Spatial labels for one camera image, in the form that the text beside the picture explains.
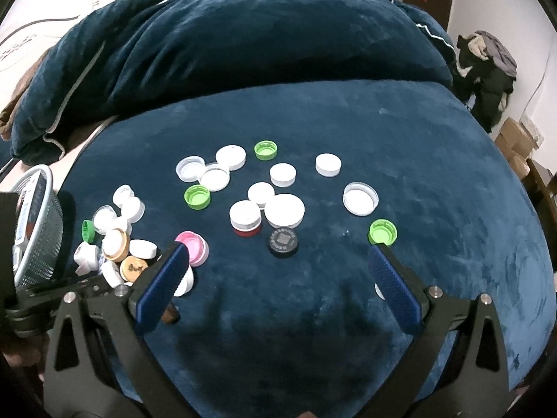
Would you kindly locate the folded dark blue quilt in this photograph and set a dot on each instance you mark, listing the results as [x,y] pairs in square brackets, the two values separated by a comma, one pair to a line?
[134,55]

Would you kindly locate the white cap on red ring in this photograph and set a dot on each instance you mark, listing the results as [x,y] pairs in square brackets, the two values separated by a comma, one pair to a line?
[245,218]

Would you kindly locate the white cap top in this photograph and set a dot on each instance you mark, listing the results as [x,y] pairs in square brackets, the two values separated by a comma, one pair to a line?
[231,156]

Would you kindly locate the white flat cap in pile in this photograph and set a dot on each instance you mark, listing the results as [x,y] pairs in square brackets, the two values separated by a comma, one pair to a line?
[143,249]

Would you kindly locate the grey mesh basket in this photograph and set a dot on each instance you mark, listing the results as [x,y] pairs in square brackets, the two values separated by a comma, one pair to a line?
[39,228]

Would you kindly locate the dark blue velvet blanket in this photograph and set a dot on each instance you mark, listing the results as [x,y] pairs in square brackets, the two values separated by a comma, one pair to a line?
[261,336]

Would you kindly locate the white cap far right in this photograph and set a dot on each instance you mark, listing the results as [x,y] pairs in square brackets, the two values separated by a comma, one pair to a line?
[328,165]

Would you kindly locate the pink bottle cap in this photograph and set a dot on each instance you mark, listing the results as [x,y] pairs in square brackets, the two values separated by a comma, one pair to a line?
[196,245]

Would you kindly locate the white cap small centre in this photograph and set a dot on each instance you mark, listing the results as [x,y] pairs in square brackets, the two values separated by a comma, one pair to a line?
[260,193]

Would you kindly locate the pile of clothes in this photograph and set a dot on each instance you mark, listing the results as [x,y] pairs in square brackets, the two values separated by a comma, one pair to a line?
[486,71]

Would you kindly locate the large white flat cap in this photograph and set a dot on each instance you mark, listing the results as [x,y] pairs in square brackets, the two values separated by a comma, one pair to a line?
[284,210]

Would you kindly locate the black round cap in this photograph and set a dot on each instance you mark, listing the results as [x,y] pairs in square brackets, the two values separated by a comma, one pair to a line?
[283,242]

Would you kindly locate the white open cap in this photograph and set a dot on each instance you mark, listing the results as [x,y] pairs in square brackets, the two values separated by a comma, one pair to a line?
[190,169]
[215,177]

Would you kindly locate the gold rimmed white cap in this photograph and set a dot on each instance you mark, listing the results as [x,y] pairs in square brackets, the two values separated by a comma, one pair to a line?
[115,245]

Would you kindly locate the green cap top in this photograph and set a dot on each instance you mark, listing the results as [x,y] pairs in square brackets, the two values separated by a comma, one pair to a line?
[265,150]

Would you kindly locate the orange printed cap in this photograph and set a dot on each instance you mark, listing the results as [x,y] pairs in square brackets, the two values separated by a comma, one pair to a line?
[131,268]

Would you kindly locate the white open cap left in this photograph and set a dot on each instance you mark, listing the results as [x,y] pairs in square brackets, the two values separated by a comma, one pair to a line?
[190,169]

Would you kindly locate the large white lid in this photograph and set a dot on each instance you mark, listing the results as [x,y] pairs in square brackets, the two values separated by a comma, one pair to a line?
[360,199]

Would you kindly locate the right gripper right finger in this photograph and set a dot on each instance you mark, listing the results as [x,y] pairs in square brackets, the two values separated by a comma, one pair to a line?
[456,365]

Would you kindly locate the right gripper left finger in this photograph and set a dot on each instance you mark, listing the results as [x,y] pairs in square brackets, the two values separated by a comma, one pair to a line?
[98,363]

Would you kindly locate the brown small cap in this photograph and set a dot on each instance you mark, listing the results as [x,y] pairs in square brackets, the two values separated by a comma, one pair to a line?
[171,315]

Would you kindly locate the green cap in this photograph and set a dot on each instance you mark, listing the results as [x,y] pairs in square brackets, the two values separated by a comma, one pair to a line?
[265,150]
[382,231]
[197,197]
[88,231]

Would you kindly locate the white printed cap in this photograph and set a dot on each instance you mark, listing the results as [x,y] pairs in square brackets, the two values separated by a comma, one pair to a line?
[86,257]

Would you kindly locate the green cap on edge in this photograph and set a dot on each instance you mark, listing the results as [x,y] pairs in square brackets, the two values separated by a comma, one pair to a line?
[88,231]

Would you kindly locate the white open cap middle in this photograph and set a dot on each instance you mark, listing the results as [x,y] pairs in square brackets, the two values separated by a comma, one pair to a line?
[215,177]

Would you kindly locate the cardboard boxes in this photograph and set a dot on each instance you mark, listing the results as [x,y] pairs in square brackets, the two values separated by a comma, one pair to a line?
[516,145]

